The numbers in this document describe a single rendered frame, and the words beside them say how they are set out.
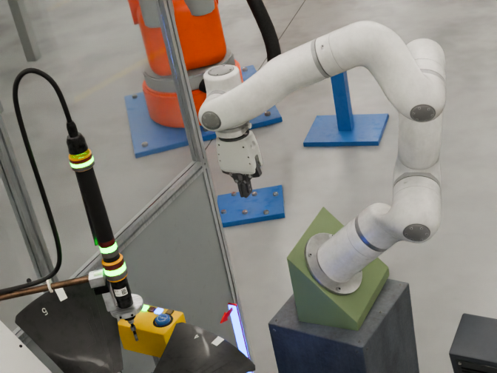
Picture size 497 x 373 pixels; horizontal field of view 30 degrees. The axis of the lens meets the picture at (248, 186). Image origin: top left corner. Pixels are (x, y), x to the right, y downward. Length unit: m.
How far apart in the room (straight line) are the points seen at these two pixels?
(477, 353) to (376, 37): 0.69
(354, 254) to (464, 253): 2.00
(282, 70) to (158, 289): 1.41
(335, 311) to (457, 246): 1.99
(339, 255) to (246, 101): 0.62
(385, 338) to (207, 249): 1.08
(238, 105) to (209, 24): 3.74
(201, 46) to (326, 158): 1.10
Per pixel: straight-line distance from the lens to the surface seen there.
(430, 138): 2.16
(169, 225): 3.27
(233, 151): 2.20
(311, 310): 2.58
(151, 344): 2.52
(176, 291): 3.37
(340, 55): 2.00
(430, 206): 2.28
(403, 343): 2.76
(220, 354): 2.21
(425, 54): 2.07
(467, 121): 5.56
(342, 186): 5.04
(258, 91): 2.04
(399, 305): 2.67
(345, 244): 2.46
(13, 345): 2.25
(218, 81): 2.11
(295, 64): 2.04
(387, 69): 2.00
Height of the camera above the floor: 2.55
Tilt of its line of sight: 29 degrees down
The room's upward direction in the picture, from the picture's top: 12 degrees counter-clockwise
